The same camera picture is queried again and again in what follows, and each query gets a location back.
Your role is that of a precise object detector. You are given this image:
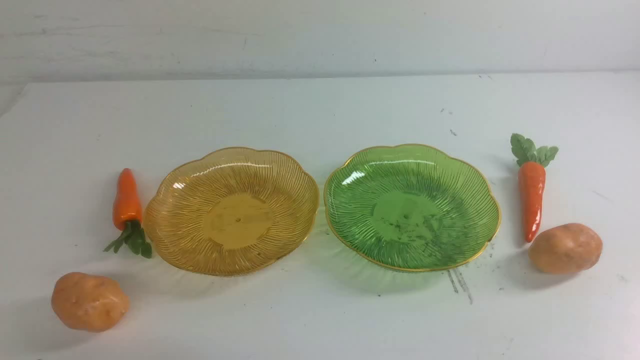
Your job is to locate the orange toy carrot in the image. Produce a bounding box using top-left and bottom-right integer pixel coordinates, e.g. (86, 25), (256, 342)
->
(510, 133), (559, 243)
(103, 168), (153, 259)

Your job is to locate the toy potato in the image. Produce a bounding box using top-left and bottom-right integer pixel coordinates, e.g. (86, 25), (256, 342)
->
(50, 272), (130, 333)
(528, 223), (603, 275)

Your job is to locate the green glass flower plate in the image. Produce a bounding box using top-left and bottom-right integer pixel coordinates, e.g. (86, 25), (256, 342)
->
(323, 143), (502, 272)

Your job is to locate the amber glass flower plate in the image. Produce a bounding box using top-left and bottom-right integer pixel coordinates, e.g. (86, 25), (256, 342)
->
(142, 146), (320, 276)

